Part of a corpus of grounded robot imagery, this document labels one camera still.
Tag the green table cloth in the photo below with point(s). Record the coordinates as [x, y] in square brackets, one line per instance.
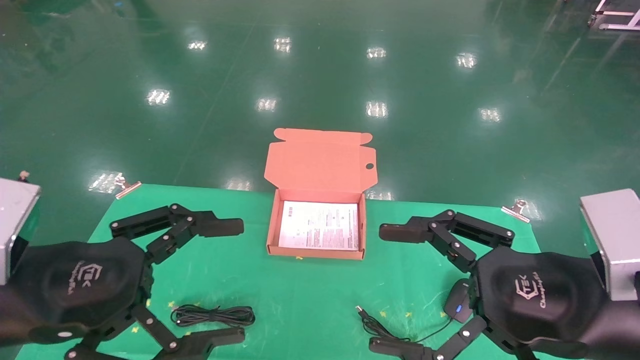
[310, 295]

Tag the orange cardboard box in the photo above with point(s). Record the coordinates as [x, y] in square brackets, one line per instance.
[320, 165]

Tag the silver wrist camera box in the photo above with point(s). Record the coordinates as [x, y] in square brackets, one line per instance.
[15, 225]
[615, 240]

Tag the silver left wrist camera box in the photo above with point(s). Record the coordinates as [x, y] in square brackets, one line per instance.
[15, 225]

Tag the metal binder clip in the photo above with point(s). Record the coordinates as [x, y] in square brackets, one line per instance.
[515, 211]
[127, 188]

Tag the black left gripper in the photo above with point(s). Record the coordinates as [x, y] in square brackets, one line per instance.
[75, 285]

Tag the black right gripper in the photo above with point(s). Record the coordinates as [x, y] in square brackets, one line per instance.
[540, 297]

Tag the white metal frame rack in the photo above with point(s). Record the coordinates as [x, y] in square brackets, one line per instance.
[617, 26]

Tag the white printed paper leaflet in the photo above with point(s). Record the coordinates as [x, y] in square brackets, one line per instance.
[320, 225]

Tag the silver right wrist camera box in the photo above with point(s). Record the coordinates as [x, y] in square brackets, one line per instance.
[615, 240]

